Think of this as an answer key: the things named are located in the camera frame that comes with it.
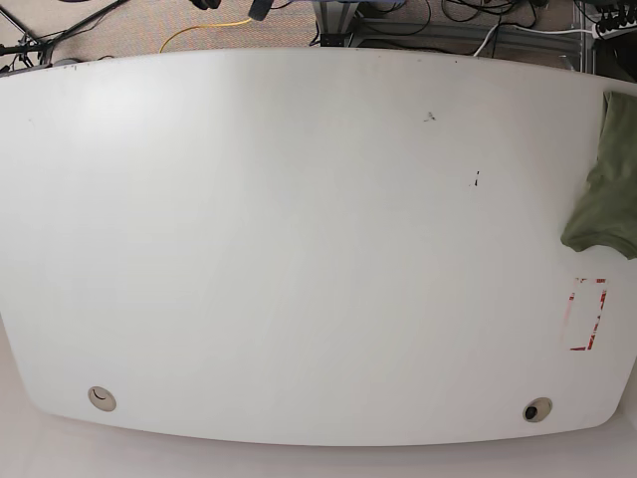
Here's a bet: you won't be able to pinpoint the white power strip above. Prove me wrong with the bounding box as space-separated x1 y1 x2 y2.
592 4 636 39

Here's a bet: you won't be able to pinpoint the red tape rectangle marking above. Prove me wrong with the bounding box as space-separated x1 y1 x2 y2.
563 278 608 352

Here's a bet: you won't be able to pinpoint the aluminium frame base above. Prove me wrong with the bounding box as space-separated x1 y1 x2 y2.
310 1 359 48

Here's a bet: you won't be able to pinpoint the olive green T-shirt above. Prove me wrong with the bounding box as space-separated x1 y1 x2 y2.
560 92 636 260

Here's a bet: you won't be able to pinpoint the table grommet hole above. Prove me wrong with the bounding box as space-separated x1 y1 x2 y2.
88 386 116 412
523 397 552 423

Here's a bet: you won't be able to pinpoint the yellow cable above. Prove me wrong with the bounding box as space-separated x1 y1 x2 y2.
158 17 250 54

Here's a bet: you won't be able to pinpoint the left table grommet hole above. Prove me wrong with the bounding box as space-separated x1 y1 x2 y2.
88 386 116 412

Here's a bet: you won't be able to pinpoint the right table grommet hole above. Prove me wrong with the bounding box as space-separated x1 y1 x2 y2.
523 397 552 423

